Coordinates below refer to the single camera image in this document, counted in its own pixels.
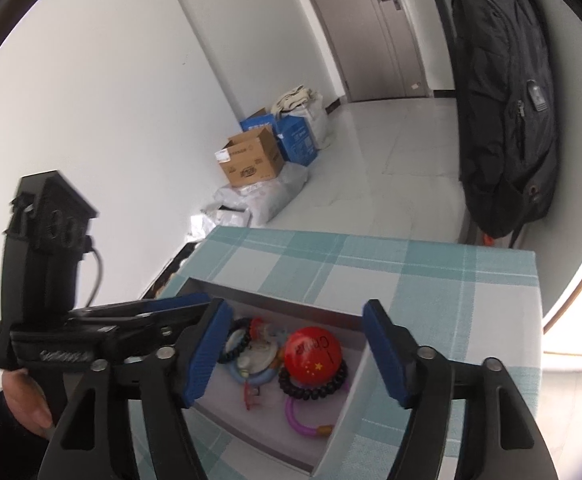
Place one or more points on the person's left forearm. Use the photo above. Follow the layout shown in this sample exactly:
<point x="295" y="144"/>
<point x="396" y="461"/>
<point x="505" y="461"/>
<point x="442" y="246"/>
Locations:
<point x="1" y="450"/>

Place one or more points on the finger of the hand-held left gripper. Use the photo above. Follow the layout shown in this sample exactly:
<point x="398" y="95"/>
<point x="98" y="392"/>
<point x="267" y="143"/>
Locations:
<point x="181" y="302"/>
<point x="151" y="332"/>

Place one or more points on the grey cardboard box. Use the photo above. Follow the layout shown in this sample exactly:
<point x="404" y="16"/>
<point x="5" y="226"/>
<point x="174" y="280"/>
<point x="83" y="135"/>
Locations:
<point x="343" y="430"/>

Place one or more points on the grey door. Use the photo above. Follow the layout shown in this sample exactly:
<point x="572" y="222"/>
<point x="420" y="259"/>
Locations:
<point x="371" y="35"/>

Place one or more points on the white round pin badge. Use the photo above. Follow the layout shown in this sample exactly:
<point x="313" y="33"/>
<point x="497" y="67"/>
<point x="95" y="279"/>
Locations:
<point x="253" y="360"/>

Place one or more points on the red round badge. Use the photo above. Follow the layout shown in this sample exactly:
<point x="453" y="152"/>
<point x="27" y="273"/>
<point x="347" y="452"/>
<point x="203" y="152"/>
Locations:
<point x="311" y="355"/>

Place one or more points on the black backpack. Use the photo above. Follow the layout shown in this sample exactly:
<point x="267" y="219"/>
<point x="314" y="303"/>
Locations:
<point x="506" y="110"/>

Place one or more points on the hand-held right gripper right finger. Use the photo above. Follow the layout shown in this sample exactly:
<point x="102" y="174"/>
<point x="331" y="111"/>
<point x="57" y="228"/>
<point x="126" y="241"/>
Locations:
<point x="386" y="355"/>

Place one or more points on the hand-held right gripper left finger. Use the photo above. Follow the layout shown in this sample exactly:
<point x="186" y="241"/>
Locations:
<point x="206" y="355"/>

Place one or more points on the white plastic bags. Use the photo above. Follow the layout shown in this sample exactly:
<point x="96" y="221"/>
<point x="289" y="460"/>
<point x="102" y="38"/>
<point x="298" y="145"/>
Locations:
<point x="266" y="200"/>

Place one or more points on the blue carton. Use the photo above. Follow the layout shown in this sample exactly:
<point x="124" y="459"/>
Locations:
<point x="298" y="140"/>
<point x="258" y="122"/>

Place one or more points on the brown cardboard box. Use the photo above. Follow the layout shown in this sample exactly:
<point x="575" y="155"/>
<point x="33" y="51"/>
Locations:
<point x="253" y="160"/>

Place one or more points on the green checked tablecloth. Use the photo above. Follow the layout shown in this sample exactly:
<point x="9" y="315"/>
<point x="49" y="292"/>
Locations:
<point x="321" y="270"/>

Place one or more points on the beige cloth bag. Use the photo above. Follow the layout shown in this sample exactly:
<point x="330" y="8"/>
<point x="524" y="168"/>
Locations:
<point x="296" y="97"/>

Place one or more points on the white sack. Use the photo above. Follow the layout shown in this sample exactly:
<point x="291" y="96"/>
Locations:
<point x="316" y="120"/>

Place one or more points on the person's left hand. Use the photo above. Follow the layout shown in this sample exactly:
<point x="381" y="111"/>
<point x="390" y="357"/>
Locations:
<point x="23" y="395"/>

